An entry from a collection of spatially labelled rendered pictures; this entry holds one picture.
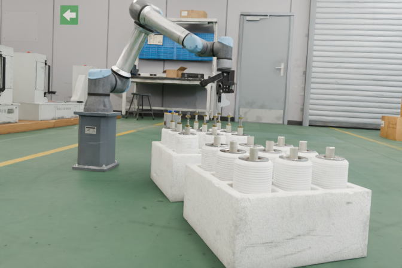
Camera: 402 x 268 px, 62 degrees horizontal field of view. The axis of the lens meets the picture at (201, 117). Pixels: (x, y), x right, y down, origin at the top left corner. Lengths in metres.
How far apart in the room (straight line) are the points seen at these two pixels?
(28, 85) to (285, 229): 3.51
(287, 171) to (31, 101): 3.42
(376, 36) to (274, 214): 6.31
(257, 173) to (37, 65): 3.44
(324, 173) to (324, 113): 5.71
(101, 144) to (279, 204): 1.16
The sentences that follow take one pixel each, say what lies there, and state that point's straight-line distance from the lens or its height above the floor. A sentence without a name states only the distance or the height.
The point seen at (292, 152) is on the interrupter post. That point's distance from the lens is 0.90.
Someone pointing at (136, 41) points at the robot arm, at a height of 0.69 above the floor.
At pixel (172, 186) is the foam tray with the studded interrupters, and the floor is 0.06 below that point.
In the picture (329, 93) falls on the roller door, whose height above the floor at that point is 0.63.
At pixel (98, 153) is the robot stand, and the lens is 1.79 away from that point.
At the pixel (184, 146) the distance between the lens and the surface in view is 1.30.
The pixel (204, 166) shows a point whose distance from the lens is 1.03.
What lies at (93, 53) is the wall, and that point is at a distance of 7.32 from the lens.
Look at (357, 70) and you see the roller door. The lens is 6.80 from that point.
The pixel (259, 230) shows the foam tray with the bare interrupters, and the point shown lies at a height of 0.10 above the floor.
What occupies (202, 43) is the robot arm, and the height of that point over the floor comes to 0.65.
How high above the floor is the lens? 0.39
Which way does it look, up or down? 3 degrees down
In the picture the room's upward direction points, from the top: 3 degrees clockwise
